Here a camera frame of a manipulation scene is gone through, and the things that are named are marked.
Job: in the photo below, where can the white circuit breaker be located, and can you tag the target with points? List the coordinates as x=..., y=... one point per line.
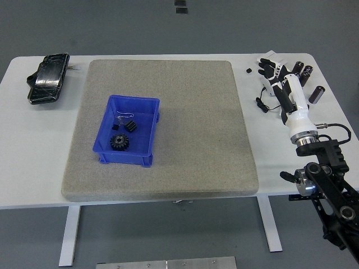
x=267, y=89

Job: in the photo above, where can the grey metal plate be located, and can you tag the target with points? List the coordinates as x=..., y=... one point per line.
x=168, y=263

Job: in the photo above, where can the small black square piece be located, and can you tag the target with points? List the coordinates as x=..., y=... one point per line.
x=248, y=70

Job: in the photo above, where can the small white connector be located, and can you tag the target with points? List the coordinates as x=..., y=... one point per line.
x=76, y=67

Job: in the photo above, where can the white wall switch plate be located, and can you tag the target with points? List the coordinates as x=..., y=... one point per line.
x=277, y=56

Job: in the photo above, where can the clear plastic bag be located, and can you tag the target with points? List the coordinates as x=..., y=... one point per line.
x=121, y=119

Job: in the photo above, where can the large black gear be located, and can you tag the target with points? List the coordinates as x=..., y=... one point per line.
x=120, y=142

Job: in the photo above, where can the small black gear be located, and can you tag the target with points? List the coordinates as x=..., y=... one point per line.
x=130, y=126

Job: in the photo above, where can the grey foam mat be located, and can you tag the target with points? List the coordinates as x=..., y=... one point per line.
x=179, y=84

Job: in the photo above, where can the black floor outlet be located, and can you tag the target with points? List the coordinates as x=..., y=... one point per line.
x=181, y=10
x=180, y=2

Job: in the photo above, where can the small black cube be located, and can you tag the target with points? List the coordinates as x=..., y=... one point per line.
x=115, y=127

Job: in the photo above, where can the white table leg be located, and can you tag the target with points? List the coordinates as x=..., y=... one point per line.
x=68, y=235
x=270, y=224

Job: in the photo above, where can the black wrapped device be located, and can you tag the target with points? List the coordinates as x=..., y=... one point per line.
x=47, y=78

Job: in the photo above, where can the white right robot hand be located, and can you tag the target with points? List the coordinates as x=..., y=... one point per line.
x=297, y=95

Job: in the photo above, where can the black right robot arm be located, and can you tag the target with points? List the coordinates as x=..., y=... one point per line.
x=328, y=185

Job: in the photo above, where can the blue plastic bin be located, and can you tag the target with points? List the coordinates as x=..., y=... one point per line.
x=140, y=109

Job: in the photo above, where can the dark cylindrical capacitor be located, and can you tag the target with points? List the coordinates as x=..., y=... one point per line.
x=305, y=79
x=298, y=68
x=308, y=70
x=317, y=94

